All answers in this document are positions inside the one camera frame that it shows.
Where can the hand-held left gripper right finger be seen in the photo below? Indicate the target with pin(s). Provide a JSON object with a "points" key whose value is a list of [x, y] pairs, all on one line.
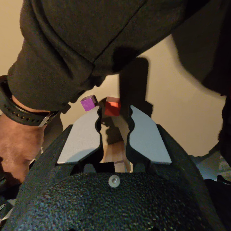
{"points": [[148, 140]]}

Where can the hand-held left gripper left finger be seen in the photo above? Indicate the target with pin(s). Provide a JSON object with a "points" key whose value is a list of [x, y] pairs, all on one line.
{"points": [[81, 140]]}

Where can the plain wooden cube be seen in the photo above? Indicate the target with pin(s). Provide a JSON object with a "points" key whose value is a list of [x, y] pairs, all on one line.
{"points": [[115, 151]]}

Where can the purple wooden cube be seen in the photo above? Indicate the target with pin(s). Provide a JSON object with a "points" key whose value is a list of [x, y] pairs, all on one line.
{"points": [[88, 105]]}

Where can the red wooden cube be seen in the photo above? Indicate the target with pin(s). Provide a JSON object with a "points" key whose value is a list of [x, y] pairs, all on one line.
{"points": [[112, 108]]}

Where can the person's right forearm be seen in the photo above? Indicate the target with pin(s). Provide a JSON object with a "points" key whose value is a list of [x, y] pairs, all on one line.
{"points": [[72, 45]]}

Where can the person's right hand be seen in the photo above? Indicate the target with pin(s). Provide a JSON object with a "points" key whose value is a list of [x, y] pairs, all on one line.
{"points": [[16, 140]]}

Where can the black wrist watch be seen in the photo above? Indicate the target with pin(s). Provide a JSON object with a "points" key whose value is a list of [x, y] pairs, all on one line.
{"points": [[18, 115]]}

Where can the grey cloth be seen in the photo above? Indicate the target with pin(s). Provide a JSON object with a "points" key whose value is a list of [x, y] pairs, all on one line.
{"points": [[214, 166]]}

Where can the person's dark clothing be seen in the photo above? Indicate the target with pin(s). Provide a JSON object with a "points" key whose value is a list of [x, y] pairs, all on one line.
{"points": [[213, 59]]}

